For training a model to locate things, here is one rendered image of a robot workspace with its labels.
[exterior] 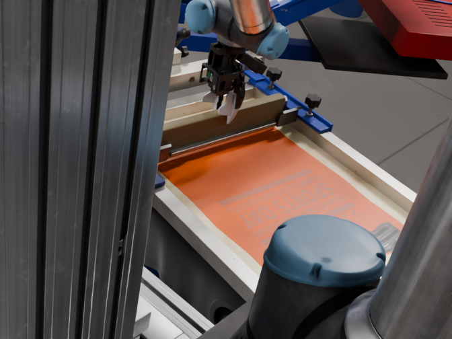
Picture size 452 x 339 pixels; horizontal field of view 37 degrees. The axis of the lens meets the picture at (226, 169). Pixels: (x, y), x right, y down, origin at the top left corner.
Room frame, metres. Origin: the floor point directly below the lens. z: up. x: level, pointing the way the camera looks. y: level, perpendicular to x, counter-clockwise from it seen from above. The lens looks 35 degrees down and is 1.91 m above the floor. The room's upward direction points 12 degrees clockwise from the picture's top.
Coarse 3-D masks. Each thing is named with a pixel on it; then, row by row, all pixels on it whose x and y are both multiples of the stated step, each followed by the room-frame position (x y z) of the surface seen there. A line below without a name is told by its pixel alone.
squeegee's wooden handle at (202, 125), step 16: (272, 96) 1.60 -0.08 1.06; (208, 112) 1.44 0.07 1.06; (240, 112) 1.49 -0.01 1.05; (256, 112) 1.54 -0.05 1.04; (272, 112) 1.58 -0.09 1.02; (176, 128) 1.35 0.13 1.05; (192, 128) 1.39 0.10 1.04; (208, 128) 1.42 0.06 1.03; (224, 128) 1.46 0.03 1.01; (240, 128) 1.50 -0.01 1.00; (176, 144) 1.35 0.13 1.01
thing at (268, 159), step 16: (272, 128) 1.61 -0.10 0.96; (224, 144) 1.48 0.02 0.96; (240, 144) 1.50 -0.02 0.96; (256, 144) 1.52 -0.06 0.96; (272, 144) 1.53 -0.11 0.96; (288, 144) 1.55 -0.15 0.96; (240, 160) 1.42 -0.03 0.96; (256, 160) 1.44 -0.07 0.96; (272, 160) 1.46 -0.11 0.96; (288, 160) 1.47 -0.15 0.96; (304, 160) 1.49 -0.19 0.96; (256, 176) 1.37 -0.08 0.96; (272, 176) 1.38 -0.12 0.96; (320, 176) 1.43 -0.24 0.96; (336, 176) 1.45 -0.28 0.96; (352, 192) 1.39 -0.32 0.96; (368, 208) 1.34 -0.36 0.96; (368, 224) 1.27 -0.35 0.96; (400, 224) 1.30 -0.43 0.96
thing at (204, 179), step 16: (176, 160) 1.37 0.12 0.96; (192, 160) 1.38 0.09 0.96; (208, 160) 1.39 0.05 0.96; (224, 160) 1.41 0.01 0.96; (176, 176) 1.30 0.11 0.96; (192, 176) 1.31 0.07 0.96; (208, 176) 1.33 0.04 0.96; (224, 176) 1.34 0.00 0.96; (240, 176) 1.36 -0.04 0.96; (192, 192) 1.25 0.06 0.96; (208, 192) 1.26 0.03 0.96; (224, 192) 1.28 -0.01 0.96; (208, 208) 1.21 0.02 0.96; (224, 224) 1.16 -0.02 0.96; (240, 224) 1.17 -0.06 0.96; (240, 240) 1.12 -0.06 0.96; (256, 240) 1.13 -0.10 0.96; (256, 256) 1.08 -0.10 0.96
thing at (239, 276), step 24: (192, 96) 1.63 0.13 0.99; (264, 96) 1.73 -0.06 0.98; (336, 144) 1.54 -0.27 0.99; (360, 168) 1.47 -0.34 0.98; (168, 192) 1.19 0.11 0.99; (384, 192) 1.41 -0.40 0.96; (408, 192) 1.39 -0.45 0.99; (168, 216) 1.13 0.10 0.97; (192, 216) 1.12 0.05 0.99; (192, 240) 1.07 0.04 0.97; (216, 240) 1.06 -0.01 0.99; (216, 264) 1.02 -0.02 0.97; (240, 264) 1.01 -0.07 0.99; (240, 288) 0.96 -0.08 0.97
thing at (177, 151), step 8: (272, 120) 1.59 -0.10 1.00; (248, 128) 1.52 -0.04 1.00; (256, 128) 1.53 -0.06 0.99; (264, 128) 1.55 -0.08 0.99; (224, 136) 1.46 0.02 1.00; (232, 136) 1.47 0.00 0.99; (192, 144) 1.39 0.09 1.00; (200, 144) 1.40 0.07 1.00; (208, 144) 1.41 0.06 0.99; (168, 152) 1.34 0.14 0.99; (176, 152) 1.34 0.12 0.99; (184, 152) 1.36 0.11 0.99
